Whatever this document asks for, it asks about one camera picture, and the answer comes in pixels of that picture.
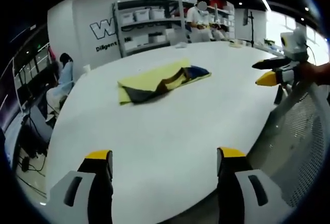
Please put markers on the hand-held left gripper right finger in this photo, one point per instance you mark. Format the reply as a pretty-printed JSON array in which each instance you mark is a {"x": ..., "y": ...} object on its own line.
[{"x": 239, "y": 182}]

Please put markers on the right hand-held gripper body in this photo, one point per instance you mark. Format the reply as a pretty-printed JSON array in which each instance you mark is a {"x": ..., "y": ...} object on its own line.
[{"x": 294, "y": 43}]

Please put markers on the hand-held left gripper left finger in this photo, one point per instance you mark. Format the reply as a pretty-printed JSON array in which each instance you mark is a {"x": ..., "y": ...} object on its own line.
[{"x": 85, "y": 182}]

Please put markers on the dark blue and yellow garment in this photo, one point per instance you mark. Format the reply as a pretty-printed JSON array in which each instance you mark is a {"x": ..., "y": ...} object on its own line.
[{"x": 167, "y": 83}]

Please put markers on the yellow template mat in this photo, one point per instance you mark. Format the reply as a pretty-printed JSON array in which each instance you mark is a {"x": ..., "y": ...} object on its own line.
[{"x": 144, "y": 79}]

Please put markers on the person's right hand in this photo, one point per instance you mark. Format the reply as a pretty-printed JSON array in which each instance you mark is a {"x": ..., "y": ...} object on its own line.
[{"x": 314, "y": 73}]

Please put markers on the small pale object on table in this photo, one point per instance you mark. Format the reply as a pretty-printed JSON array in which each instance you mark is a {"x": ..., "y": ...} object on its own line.
[{"x": 236, "y": 44}]

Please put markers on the black stand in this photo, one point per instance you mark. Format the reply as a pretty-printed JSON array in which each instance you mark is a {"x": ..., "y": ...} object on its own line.
[{"x": 252, "y": 28}]

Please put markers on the white shelving unit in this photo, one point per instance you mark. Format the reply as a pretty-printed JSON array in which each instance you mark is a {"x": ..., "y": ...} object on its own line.
[{"x": 227, "y": 20}]

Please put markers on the white mesh chair back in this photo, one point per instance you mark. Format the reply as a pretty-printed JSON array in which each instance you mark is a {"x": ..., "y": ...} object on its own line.
[{"x": 304, "y": 136}]

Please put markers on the black office chair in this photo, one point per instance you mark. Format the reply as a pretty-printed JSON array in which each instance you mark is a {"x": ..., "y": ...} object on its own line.
[{"x": 36, "y": 131}]

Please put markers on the grey metal shelving unit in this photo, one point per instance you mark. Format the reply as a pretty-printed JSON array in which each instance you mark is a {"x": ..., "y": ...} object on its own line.
[{"x": 180, "y": 23}]

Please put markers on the group of white storage boxes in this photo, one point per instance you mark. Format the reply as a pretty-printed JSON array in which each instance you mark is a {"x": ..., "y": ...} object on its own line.
[{"x": 141, "y": 15}]

